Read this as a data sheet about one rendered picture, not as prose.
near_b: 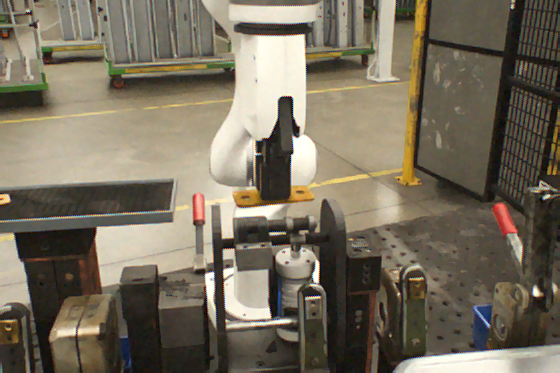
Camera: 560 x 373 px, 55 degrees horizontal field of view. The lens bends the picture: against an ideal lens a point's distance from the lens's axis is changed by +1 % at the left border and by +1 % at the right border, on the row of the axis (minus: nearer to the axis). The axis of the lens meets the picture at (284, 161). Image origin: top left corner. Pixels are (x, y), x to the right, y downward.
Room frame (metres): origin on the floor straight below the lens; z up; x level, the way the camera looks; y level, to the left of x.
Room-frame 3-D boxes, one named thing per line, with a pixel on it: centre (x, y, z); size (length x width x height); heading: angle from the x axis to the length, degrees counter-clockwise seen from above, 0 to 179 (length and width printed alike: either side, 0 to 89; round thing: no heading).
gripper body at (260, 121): (0.52, 0.01, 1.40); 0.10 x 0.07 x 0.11; 15
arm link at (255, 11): (0.53, 0.01, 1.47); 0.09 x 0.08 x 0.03; 15
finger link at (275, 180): (0.50, 0.01, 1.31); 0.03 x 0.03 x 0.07; 15
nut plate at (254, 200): (0.52, 0.01, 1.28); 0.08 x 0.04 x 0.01; 105
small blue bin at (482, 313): (0.98, -0.48, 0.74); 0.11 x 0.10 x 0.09; 98
